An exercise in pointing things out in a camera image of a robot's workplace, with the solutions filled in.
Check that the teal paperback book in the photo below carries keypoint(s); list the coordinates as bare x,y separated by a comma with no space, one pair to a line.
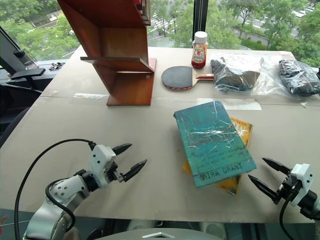
212,140

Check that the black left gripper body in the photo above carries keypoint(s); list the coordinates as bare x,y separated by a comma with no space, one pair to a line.
119,177

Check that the plastic bag with black items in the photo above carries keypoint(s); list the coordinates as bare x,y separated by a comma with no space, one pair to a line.
297,77

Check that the wooden shelf stand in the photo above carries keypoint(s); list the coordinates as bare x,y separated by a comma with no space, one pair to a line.
125,50

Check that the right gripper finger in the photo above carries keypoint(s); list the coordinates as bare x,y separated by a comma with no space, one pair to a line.
262,186
276,166

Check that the black monitor stand base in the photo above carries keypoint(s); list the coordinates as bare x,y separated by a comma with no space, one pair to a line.
28,73

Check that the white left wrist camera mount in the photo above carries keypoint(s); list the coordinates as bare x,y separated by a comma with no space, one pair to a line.
101,160

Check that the black window frame post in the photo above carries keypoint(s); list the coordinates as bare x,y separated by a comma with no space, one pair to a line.
200,17

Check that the yellow paperback book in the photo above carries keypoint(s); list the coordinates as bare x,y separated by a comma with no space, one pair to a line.
243,130

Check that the plastic bag with black item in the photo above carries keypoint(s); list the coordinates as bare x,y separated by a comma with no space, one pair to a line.
230,75

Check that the small black clips pile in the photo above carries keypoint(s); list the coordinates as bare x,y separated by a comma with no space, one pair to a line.
57,66

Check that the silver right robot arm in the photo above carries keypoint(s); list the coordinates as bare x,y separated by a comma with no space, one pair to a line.
311,202

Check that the red bottle with white cap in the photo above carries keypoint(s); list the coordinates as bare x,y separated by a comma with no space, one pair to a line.
199,53

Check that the grey robot torso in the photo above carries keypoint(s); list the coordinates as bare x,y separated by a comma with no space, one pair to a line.
160,236

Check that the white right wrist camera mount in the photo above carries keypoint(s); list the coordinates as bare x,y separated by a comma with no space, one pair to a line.
303,180

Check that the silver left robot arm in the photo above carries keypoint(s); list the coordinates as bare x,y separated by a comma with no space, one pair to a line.
59,190

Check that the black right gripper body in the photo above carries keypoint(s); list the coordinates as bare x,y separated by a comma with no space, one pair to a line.
290,187

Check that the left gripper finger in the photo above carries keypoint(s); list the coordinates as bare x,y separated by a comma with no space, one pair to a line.
122,148
135,168

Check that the black table tennis paddle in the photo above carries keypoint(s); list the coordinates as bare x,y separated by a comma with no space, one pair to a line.
178,77

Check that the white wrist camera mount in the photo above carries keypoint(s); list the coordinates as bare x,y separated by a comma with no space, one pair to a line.
303,180
101,160

